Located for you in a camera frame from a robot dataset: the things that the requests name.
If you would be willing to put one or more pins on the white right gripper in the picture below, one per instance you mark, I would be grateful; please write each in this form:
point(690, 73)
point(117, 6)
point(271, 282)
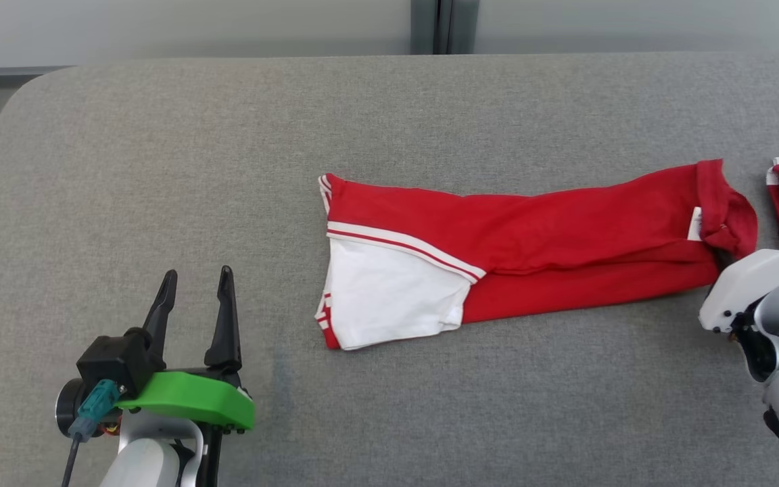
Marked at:
point(748, 284)

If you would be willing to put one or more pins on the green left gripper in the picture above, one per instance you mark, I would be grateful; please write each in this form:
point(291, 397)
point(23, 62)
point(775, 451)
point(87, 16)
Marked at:
point(193, 399)

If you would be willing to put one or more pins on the red number 23 basketball jersey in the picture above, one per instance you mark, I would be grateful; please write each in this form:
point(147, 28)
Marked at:
point(565, 230)

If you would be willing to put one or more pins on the grey fabric sofa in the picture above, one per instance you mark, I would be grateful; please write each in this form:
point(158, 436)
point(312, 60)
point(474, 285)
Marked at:
point(159, 169)

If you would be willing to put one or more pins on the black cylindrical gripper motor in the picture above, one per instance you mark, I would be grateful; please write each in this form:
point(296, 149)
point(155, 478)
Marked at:
point(68, 409)

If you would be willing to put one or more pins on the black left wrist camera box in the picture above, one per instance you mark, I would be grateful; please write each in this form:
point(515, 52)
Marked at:
point(115, 362)

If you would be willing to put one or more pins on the dark grey window frame post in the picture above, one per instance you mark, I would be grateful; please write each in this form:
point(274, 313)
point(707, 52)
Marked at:
point(443, 27)

